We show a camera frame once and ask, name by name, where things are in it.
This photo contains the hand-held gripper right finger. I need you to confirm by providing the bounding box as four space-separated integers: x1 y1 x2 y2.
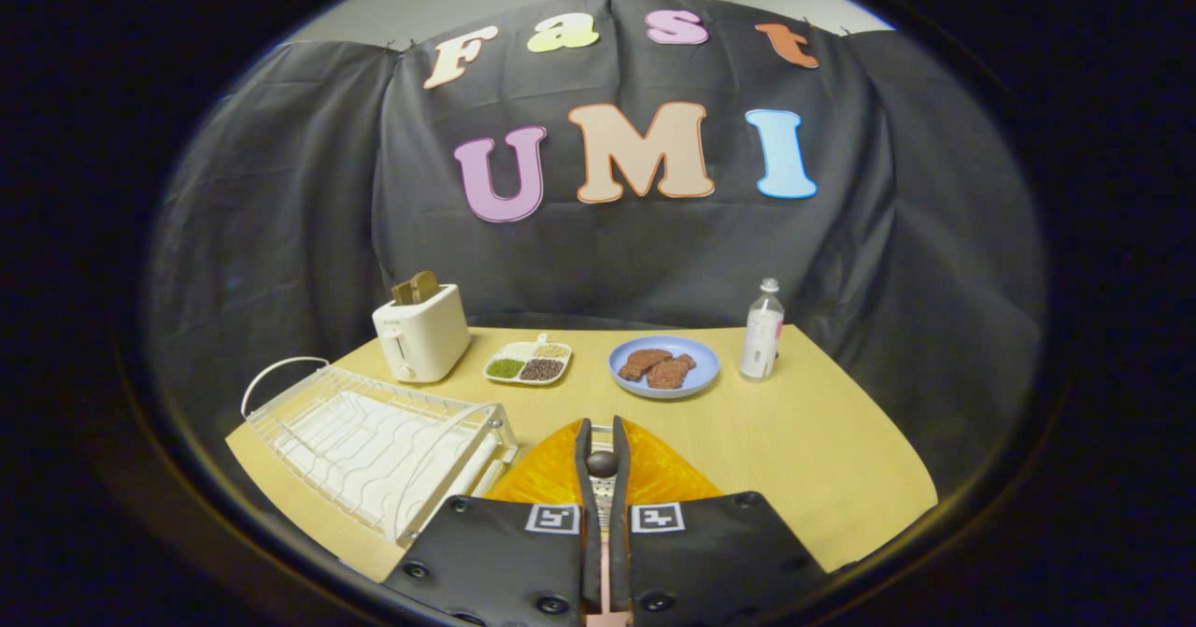
611 416 829 627

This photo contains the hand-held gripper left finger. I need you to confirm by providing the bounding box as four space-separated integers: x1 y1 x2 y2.
383 419 602 627

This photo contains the blue plate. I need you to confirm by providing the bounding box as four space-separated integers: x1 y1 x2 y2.
608 335 720 400

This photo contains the white wire dish rack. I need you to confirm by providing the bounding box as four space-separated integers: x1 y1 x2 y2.
240 356 520 549

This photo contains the white divided snack dish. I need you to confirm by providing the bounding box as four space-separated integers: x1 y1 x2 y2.
482 333 573 387

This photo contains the brown meat piece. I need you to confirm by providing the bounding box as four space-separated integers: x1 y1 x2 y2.
617 348 674 383
645 354 697 391

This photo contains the clear plastic water bottle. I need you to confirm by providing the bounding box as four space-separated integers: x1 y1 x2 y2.
739 278 786 382

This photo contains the white toaster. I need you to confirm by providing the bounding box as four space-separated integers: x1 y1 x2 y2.
372 283 471 384

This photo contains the black backdrop cloth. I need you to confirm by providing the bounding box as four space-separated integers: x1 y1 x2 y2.
145 0 1047 534

